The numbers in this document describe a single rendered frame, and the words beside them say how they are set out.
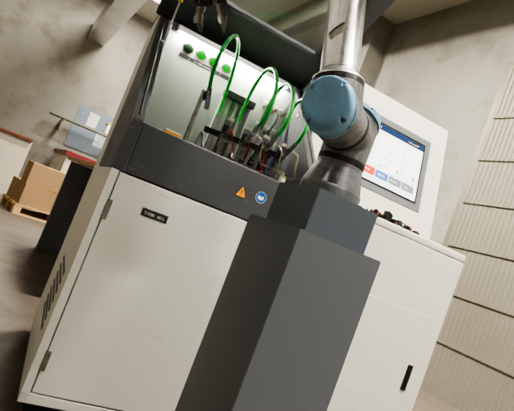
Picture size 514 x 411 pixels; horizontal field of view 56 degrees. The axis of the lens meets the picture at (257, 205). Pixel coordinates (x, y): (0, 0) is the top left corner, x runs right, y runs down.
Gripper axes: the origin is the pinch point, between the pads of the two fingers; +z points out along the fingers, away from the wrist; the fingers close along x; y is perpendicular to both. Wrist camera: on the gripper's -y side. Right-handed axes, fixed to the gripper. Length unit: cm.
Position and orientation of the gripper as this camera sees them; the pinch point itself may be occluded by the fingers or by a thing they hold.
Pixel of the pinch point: (212, 28)
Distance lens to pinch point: 168.0
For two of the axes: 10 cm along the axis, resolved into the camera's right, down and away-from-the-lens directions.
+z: 0.4, 8.1, 5.8
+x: 9.7, 1.2, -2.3
